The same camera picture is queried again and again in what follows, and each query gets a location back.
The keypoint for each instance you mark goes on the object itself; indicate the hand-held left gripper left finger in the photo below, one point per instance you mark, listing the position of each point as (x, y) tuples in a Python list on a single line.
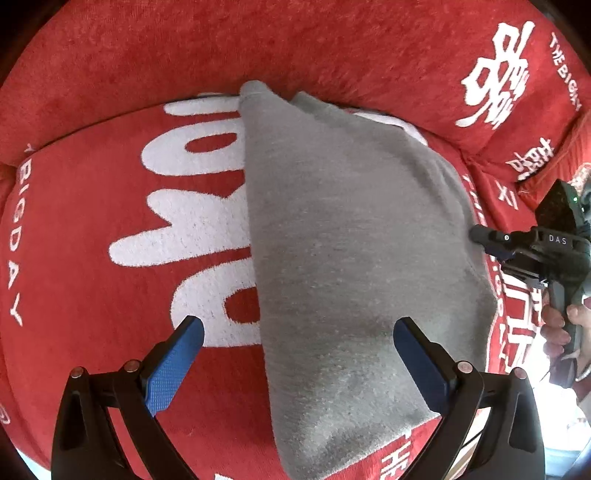
[(173, 364)]

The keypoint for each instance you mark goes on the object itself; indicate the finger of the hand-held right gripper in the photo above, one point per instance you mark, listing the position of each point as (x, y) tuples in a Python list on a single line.
[(494, 235), (517, 270)]

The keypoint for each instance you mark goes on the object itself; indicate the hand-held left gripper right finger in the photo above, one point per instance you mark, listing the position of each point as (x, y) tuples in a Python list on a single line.
[(420, 360)]

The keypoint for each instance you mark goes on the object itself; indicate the grey sweatshirt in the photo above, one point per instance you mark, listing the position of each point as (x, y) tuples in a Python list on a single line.
[(346, 230)]

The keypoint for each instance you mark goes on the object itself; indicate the person's right hand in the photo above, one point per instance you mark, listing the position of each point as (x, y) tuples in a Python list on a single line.
[(554, 327)]

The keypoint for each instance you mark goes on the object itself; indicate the small red printed cushion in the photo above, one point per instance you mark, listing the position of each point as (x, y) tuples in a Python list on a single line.
[(521, 161)]

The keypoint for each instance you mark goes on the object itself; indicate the red blanket with white lettering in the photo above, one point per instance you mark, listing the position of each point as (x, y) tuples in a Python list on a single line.
[(83, 221)]

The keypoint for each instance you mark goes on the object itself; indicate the red printed sofa back cushion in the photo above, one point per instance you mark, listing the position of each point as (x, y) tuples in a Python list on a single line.
[(231, 41)]

